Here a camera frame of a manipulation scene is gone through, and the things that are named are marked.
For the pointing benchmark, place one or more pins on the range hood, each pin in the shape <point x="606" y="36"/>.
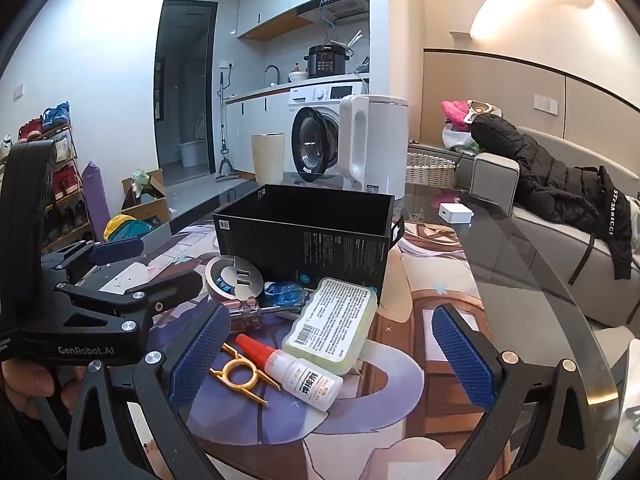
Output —
<point x="345" y="7"/>

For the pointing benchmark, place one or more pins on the black pressure cooker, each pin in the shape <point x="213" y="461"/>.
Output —
<point x="327" y="62"/>

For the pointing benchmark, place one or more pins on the brown cardboard box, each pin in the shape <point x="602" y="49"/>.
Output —
<point x="150" y="210"/>

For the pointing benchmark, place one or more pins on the white glue bottle red cap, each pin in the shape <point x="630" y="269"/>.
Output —
<point x="305" y="380"/>

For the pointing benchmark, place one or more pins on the black cardboard box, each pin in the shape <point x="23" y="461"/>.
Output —
<point x="310" y="250"/>

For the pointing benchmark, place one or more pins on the white green plastic case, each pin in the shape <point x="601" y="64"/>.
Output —
<point x="330" y="325"/>

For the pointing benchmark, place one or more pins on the white lower cabinets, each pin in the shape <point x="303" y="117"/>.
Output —
<point x="245" y="130"/>

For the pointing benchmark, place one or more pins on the white washing machine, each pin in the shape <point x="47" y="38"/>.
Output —
<point x="320" y="97"/>

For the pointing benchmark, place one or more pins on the white wicker basket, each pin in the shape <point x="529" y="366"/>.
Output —
<point x="430" y="167"/>

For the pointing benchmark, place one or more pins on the purple yoga mat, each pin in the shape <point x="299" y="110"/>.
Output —
<point x="95" y="195"/>

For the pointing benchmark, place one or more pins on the yellow teal bag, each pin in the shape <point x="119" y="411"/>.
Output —
<point x="122" y="227"/>

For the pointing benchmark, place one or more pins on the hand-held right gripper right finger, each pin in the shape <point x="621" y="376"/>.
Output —
<point x="462" y="360"/>

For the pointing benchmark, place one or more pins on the white electric kettle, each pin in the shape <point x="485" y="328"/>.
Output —
<point x="380" y="145"/>

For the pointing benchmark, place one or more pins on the beige cup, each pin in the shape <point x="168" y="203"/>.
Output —
<point x="267" y="160"/>

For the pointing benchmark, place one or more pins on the blue plastic bottle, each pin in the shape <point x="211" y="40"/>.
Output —
<point x="285" y="292"/>

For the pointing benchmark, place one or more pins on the pink plush cloth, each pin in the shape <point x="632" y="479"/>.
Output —
<point x="452" y="110"/>

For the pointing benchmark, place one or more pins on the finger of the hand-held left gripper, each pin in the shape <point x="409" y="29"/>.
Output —
<point x="170" y="287"/>
<point x="120" y="251"/>

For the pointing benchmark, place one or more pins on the white charger adapter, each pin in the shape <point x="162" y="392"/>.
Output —
<point x="455" y="211"/>

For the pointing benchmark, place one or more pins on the metal bowl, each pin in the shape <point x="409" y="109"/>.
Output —
<point x="235" y="280"/>

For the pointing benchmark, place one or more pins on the white clothes pile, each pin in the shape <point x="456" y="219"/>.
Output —
<point x="455" y="137"/>

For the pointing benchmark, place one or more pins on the white wall switch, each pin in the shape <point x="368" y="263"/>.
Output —
<point x="545" y="103"/>

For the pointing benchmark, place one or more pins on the person's left hand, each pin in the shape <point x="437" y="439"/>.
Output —
<point x="25" y="380"/>

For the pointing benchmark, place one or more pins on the white bucket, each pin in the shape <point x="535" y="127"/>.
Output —
<point x="192" y="155"/>

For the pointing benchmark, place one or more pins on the mop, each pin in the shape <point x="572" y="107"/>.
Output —
<point x="226" y="167"/>

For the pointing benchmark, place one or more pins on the shoe rack with shoes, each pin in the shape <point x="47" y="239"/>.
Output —
<point x="55" y="115"/>

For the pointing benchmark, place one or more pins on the white bowl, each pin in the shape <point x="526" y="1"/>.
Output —
<point x="298" y="76"/>

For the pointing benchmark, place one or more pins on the light grey sofa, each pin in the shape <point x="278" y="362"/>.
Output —
<point x="530" y="250"/>

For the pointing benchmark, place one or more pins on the black puffer jacket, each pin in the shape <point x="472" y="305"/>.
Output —
<point x="550" y="180"/>

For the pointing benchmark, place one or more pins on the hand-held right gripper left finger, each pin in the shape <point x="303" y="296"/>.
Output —
<point x="200" y="355"/>

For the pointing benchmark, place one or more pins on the wooden shoe rack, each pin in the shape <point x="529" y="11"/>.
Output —
<point x="72" y="240"/>

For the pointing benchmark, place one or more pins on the kitchen faucet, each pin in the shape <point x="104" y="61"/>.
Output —
<point x="272" y="67"/>

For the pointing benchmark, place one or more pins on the dark glass door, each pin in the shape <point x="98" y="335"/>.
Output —
<point x="185" y="60"/>

